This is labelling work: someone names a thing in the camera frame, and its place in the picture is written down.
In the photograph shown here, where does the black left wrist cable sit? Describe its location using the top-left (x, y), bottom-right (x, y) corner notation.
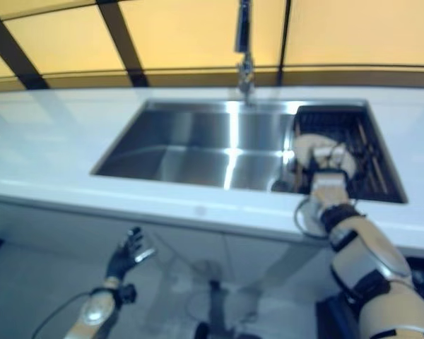
top-left (31, 291), bottom-right (95, 339)

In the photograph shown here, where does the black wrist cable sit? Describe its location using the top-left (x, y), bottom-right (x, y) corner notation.
top-left (293, 196), bottom-right (332, 238)
top-left (31, 291), bottom-right (95, 339)

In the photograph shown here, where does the chrome gooseneck kitchen faucet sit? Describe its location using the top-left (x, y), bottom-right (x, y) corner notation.
top-left (232, 0), bottom-right (258, 107)

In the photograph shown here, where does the black wire dish rack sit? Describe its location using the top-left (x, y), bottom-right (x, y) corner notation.
top-left (284, 105), bottom-right (408, 204)

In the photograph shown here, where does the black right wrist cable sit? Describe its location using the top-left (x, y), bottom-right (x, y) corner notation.
top-left (293, 196), bottom-right (332, 238)

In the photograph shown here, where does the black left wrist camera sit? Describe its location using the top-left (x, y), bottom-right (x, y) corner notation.
top-left (118, 283), bottom-right (139, 304)

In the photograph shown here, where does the cream ceramic plate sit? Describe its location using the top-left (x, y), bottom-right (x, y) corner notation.
top-left (291, 132), bottom-right (358, 182)

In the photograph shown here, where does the stainless steel sink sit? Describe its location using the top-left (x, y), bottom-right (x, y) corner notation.
top-left (90, 98), bottom-right (409, 205)

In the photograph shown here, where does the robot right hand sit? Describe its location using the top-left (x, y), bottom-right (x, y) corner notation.
top-left (307, 141), bottom-right (353, 201)

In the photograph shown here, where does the grey cabinet door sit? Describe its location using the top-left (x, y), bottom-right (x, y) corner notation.
top-left (221, 232), bottom-right (328, 294)
top-left (141, 225), bottom-right (230, 283)

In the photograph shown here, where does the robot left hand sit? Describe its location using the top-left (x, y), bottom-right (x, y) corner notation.
top-left (105, 227), bottom-right (156, 280)

